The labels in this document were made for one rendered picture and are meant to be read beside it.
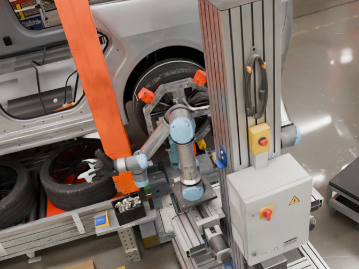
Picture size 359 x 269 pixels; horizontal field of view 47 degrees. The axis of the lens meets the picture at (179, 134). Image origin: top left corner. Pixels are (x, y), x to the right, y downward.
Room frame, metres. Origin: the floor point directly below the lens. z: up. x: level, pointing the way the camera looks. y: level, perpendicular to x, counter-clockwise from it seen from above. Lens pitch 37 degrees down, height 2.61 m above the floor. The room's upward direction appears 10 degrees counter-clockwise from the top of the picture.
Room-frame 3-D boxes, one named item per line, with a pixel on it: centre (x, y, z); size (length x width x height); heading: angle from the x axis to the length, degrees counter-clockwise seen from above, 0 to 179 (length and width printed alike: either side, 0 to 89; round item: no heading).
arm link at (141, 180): (1.68, 0.25, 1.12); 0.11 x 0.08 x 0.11; 179
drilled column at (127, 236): (2.02, 0.51, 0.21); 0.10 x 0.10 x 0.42; 7
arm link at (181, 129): (1.65, -0.02, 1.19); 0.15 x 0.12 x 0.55; 179
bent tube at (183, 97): (2.44, -0.16, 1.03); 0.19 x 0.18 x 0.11; 7
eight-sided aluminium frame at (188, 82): (2.55, -0.04, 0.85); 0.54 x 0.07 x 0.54; 97
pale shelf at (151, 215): (2.02, 0.48, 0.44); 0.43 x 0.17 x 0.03; 97
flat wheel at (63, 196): (2.63, 0.84, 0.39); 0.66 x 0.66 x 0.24
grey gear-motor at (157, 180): (2.54, 0.27, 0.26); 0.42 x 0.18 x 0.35; 7
